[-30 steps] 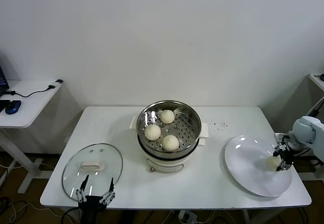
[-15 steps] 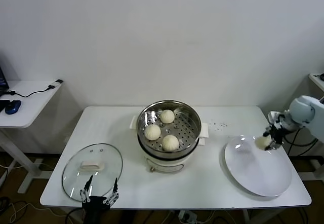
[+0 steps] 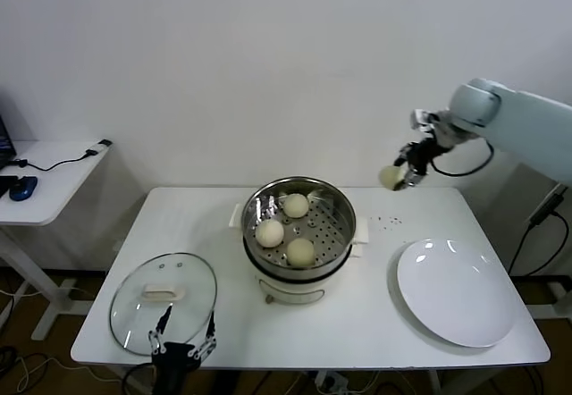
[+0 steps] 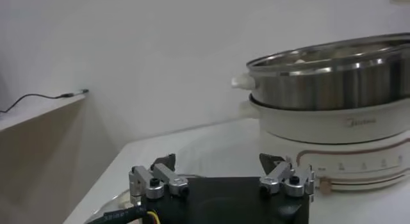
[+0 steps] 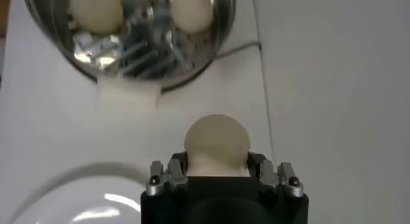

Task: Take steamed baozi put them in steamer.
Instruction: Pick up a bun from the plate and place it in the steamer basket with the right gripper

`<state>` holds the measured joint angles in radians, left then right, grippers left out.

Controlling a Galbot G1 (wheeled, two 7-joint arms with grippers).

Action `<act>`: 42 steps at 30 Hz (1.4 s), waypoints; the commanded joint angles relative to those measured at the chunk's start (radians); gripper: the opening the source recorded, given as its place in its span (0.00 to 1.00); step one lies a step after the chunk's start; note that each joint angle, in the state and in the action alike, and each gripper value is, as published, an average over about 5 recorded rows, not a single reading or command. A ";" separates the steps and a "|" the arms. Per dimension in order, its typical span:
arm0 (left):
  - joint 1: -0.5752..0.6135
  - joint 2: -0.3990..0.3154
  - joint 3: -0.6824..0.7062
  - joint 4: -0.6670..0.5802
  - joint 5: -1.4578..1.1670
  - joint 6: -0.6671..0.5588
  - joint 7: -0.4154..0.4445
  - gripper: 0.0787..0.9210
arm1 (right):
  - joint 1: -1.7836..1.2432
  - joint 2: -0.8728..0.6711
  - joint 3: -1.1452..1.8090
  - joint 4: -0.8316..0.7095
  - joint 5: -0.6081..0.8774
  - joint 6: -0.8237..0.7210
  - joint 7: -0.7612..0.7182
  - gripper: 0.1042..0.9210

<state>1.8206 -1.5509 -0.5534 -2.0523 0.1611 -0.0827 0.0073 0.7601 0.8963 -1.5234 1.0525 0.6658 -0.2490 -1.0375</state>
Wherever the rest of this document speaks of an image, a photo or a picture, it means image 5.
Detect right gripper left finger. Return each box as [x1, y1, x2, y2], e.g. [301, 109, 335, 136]
[145, 151, 190, 197]

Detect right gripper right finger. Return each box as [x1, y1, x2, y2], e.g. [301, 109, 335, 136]
[246, 151, 304, 198]

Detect white steamed baozi bun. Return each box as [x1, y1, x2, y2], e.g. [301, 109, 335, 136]
[183, 113, 251, 178]
[169, 0, 215, 33]
[68, 0, 124, 35]

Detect white round plate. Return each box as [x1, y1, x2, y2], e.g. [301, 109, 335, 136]
[6, 163, 151, 224]

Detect steel steamer basket white handles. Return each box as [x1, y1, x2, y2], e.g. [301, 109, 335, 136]
[20, 0, 237, 113]

